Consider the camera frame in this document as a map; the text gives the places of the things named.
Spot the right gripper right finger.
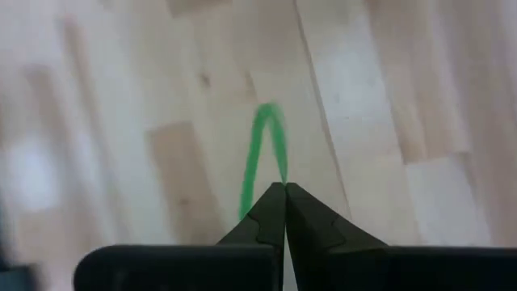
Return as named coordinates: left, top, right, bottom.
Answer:
left=286, top=182, right=517, bottom=291

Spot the green rubber band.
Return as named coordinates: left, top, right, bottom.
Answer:
left=237, top=102, right=290, bottom=221

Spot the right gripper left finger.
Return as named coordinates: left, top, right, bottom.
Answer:
left=74, top=182, right=287, bottom=291

